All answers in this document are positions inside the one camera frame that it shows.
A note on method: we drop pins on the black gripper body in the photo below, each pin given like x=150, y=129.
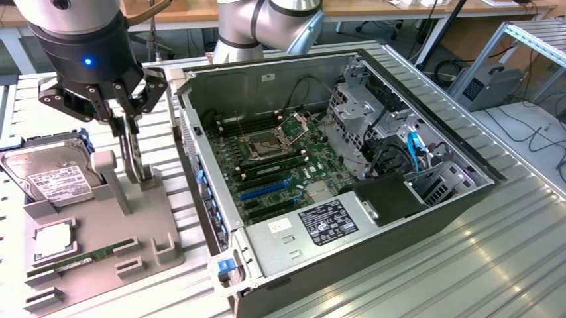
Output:
x=89, y=56

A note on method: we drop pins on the graphics card with metal bracket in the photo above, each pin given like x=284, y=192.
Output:
x=135, y=155

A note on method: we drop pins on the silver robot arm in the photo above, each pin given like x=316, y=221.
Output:
x=247, y=20

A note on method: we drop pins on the hard disk with blue carrier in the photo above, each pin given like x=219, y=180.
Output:
x=49, y=172

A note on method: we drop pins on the thin locking lever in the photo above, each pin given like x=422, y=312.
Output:
x=242, y=127

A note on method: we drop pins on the blue card retention latch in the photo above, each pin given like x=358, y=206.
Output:
x=202, y=182

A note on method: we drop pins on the open socket cover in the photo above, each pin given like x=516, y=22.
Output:
x=300, y=115

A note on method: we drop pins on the installed RAM stick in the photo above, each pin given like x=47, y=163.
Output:
x=270, y=170

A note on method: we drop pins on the black expansion slot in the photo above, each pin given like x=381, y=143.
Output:
x=261, y=183
x=272, y=214
x=270, y=205

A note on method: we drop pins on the blue expansion slot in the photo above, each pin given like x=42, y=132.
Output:
x=264, y=192

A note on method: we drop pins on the grey parts rack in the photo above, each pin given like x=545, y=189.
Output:
x=115, y=232

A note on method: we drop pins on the silver CPU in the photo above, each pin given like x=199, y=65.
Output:
x=54, y=242

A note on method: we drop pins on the green motherboard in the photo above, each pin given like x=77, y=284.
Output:
x=316, y=159

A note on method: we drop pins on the perforated silver drive cage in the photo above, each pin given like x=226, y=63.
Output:
x=354, y=109

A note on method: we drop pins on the green RAM stick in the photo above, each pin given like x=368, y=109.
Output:
x=75, y=261

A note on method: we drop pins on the silver finned heatsink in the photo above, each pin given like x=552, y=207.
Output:
x=320, y=192

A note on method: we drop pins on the office chair black base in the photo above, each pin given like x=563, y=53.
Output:
x=381, y=24

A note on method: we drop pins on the silver power supply unit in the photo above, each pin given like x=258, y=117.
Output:
x=284, y=245

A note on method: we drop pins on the blue case latch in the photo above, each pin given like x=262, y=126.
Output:
x=225, y=266

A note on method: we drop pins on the black plastic shroud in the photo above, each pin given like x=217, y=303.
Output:
x=389, y=198

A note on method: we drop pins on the black slanted pole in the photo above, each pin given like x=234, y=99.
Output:
x=448, y=23

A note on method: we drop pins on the slotted silver disk bay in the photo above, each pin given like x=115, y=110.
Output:
x=442, y=185

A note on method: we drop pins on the open black PC case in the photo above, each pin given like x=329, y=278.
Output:
x=442, y=215

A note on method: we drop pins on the aluminium frame table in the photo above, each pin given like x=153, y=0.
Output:
x=544, y=36

